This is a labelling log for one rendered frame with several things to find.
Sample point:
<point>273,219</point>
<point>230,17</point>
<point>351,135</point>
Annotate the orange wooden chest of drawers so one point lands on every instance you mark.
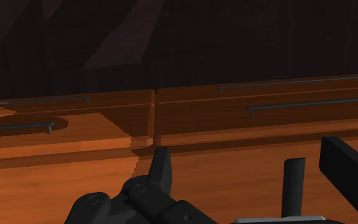
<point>228,180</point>

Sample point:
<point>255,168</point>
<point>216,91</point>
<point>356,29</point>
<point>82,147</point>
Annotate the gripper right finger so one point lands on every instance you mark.
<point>346,173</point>

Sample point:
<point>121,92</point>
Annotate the black cylinder on grey base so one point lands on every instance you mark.
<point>293,186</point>

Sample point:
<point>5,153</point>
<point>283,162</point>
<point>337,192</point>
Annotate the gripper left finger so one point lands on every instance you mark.
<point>154,198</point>

